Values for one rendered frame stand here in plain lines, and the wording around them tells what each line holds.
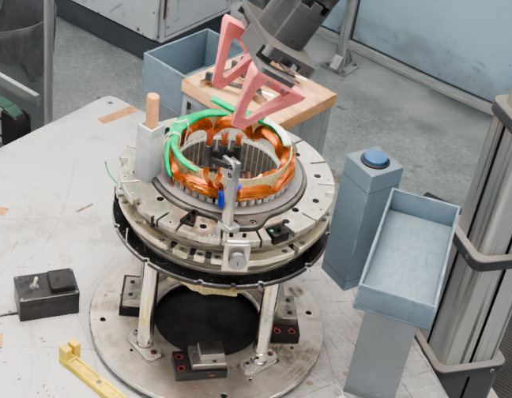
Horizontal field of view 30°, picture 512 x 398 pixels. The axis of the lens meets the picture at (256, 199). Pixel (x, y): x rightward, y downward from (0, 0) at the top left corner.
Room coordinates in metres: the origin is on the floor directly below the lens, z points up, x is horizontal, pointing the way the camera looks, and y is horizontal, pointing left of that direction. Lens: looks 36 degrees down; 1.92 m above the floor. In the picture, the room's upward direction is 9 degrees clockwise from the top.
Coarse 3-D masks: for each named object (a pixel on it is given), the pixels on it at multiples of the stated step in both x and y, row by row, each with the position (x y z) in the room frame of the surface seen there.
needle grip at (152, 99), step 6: (150, 96) 1.13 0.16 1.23; (156, 96) 1.13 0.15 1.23; (150, 102) 1.12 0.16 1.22; (156, 102) 1.12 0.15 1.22; (150, 108) 1.12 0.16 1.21; (156, 108) 1.13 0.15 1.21; (150, 114) 1.12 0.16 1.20; (156, 114) 1.13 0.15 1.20; (150, 120) 1.12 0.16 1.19; (156, 120) 1.13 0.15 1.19; (150, 126) 1.12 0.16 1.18; (156, 126) 1.13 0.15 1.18
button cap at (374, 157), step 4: (368, 152) 1.36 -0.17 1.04; (372, 152) 1.37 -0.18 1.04; (376, 152) 1.37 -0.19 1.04; (380, 152) 1.37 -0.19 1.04; (364, 156) 1.35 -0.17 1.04; (368, 156) 1.35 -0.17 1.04; (372, 156) 1.35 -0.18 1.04; (376, 156) 1.36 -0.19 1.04; (380, 156) 1.36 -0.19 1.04; (384, 156) 1.36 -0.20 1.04; (368, 160) 1.34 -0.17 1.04; (372, 160) 1.34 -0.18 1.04; (376, 160) 1.34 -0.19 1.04; (380, 160) 1.35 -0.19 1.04; (384, 160) 1.35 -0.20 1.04; (372, 164) 1.34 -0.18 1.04; (376, 164) 1.34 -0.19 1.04; (380, 164) 1.34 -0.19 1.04; (384, 164) 1.35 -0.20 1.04
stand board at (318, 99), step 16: (272, 64) 1.58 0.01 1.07; (192, 80) 1.47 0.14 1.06; (240, 80) 1.50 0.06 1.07; (304, 80) 1.54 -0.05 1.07; (192, 96) 1.45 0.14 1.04; (208, 96) 1.43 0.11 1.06; (224, 96) 1.44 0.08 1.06; (272, 96) 1.46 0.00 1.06; (320, 96) 1.49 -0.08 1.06; (336, 96) 1.51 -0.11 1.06; (288, 112) 1.42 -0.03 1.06; (304, 112) 1.43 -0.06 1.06; (288, 128) 1.40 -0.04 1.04
